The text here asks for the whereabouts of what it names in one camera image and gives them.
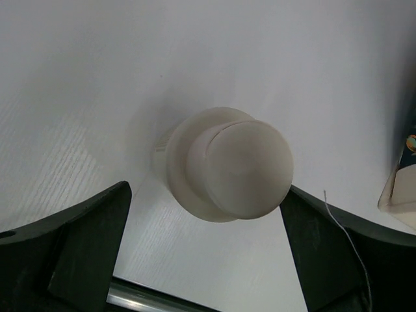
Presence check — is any canvas tote bag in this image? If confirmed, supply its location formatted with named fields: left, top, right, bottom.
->
left=376, top=107, right=416, bottom=235

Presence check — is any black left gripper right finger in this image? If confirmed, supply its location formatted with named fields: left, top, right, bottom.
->
left=280, top=187, right=415, bottom=311

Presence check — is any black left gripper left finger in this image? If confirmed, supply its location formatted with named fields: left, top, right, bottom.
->
left=1, top=181, right=131, bottom=311

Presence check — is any white thread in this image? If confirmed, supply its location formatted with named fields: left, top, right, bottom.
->
left=323, top=190, right=373, bottom=312

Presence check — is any cream capped white bottle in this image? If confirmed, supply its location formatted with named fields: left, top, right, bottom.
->
left=153, top=107, right=294, bottom=223

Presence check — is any aluminium frame rail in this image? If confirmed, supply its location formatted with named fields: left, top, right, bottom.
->
left=105, top=278, right=216, bottom=311

